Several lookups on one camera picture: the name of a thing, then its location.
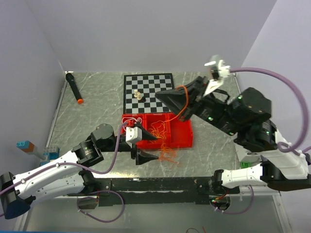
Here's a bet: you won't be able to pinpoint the black marker orange cap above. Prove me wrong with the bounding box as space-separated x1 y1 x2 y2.
66 73 84 104

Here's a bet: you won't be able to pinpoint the blue brown toy block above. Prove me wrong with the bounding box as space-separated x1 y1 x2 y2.
16 140 46 160

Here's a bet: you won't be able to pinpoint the orange cable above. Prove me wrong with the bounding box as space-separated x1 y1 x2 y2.
157 85 190 169

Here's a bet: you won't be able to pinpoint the cream chess piece short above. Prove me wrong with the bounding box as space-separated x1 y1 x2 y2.
137 92 142 100

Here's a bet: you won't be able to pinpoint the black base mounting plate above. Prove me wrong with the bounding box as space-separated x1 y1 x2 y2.
76 177 240 205

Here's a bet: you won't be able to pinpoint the red three-compartment bin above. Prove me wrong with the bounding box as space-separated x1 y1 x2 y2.
121 113 193 150

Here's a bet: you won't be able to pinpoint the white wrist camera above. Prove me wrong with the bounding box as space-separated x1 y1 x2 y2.
203 55 231 97
125 127 142 144

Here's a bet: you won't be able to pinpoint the black white chessboard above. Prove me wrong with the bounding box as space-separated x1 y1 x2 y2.
123 73 175 114

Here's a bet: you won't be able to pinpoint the white grey stand device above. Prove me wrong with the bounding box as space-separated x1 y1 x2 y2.
235 144 260 163

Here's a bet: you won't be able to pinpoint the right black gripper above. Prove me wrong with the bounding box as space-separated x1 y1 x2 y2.
155 75 243 135

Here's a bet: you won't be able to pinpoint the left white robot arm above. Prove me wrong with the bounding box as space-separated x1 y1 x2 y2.
0 122 158 219

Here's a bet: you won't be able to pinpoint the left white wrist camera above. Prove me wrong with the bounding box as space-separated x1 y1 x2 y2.
125 127 142 144

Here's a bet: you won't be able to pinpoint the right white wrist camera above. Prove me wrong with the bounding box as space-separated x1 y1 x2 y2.
203 55 231 97

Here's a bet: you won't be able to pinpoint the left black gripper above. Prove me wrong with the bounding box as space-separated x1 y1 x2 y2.
100 122 158 164

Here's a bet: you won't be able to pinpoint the yellow cable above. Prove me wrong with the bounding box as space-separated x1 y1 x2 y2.
148 120 170 144

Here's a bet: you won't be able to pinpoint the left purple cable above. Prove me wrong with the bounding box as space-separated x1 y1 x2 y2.
0 121 129 223

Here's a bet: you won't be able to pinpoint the blue lego bricks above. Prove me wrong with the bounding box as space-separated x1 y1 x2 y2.
40 146 60 166

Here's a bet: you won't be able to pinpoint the green lego brick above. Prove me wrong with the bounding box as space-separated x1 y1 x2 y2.
241 162 252 168

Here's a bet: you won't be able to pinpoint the white cable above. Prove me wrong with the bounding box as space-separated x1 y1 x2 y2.
122 116 144 127

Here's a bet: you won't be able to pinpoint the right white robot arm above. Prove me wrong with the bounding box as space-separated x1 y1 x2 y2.
155 77 311 193

